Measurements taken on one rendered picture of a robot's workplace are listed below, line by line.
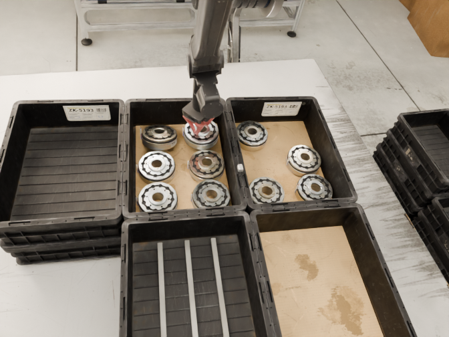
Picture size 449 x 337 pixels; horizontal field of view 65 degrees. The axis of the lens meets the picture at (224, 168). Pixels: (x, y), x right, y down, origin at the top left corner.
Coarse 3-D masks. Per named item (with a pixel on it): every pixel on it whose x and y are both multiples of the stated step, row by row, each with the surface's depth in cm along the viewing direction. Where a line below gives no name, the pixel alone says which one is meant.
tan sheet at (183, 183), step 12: (180, 132) 112; (180, 144) 109; (216, 144) 111; (180, 156) 106; (180, 168) 104; (180, 180) 101; (192, 180) 102; (180, 192) 99; (192, 192) 99; (180, 204) 97
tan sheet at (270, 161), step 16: (272, 128) 118; (288, 128) 118; (304, 128) 119; (272, 144) 113; (288, 144) 114; (304, 144) 115; (256, 160) 109; (272, 160) 109; (256, 176) 105; (272, 176) 106; (288, 176) 107; (288, 192) 103
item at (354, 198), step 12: (264, 96) 112; (276, 96) 112; (288, 96) 113; (300, 96) 114; (312, 96) 114; (228, 108) 107; (324, 120) 108; (240, 156) 96; (336, 156) 100; (348, 180) 96; (252, 204) 88; (264, 204) 88; (276, 204) 89; (288, 204) 89; (300, 204) 89; (312, 204) 90; (324, 204) 90
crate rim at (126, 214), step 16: (128, 112) 101; (224, 112) 107; (128, 128) 97; (128, 144) 94; (128, 160) 91; (128, 176) 88; (240, 176) 92; (128, 192) 86; (240, 192) 89; (128, 208) 83; (208, 208) 85; (224, 208) 86; (240, 208) 86
